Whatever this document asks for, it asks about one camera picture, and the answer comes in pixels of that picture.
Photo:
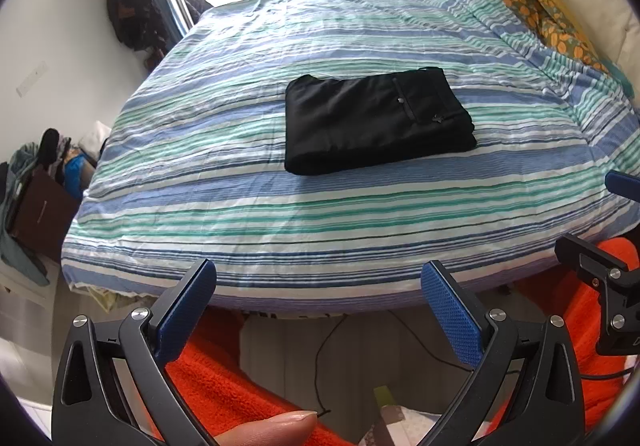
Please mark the person's left hand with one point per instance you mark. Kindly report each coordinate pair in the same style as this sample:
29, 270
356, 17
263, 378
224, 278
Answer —
270, 431

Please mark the grey-teal cloth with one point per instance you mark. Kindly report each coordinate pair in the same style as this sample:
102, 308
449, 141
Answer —
20, 251

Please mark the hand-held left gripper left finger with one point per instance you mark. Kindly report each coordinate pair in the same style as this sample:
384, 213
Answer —
187, 306

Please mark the dark hanging clothes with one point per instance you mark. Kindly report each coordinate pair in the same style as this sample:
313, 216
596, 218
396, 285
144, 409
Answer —
132, 0

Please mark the orange patterned blanket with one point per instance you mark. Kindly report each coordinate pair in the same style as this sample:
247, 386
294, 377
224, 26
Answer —
530, 0

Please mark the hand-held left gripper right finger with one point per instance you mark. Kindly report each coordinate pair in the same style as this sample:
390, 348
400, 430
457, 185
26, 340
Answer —
452, 311

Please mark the green paper slip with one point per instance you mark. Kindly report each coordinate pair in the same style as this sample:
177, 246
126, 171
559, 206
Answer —
383, 397

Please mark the cream pillow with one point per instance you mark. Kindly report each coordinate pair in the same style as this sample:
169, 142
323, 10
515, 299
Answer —
605, 10

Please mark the orange fleece garment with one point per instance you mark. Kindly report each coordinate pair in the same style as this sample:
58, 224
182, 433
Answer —
210, 376

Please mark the white wall plate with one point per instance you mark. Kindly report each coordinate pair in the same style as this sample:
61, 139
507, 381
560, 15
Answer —
31, 78

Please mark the blue bag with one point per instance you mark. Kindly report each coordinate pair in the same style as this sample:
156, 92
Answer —
76, 175

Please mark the brown paper bag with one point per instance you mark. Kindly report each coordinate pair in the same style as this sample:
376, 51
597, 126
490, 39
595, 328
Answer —
42, 216

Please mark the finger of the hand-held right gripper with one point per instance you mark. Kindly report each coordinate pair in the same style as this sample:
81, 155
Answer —
622, 183
590, 261

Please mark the black pants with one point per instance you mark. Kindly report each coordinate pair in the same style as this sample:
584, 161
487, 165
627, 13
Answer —
370, 120

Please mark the white patterned cloth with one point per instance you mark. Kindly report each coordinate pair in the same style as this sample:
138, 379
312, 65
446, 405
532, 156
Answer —
400, 428

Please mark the striped bed sheet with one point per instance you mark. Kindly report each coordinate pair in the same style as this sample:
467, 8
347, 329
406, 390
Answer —
200, 150

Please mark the black garment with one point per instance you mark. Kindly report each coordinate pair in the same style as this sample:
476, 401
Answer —
50, 148

